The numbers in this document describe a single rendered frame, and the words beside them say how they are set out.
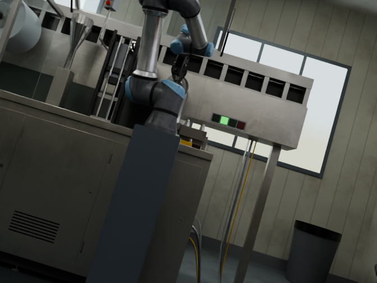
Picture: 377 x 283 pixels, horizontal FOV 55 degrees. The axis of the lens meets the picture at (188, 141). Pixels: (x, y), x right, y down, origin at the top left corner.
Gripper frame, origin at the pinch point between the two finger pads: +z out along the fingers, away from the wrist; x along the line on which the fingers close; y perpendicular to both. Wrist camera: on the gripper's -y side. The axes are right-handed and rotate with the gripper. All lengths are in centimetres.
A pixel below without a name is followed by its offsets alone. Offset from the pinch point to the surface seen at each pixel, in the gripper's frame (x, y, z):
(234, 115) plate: -42, 21, 30
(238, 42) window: -37, 224, 87
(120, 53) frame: 35.8, 0.1, -7.6
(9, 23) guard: 96, -12, -14
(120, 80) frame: 31.3, -11.6, 2.1
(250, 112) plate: -52, 25, 27
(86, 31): 66, 21, -2
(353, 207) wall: -223, 112, 187
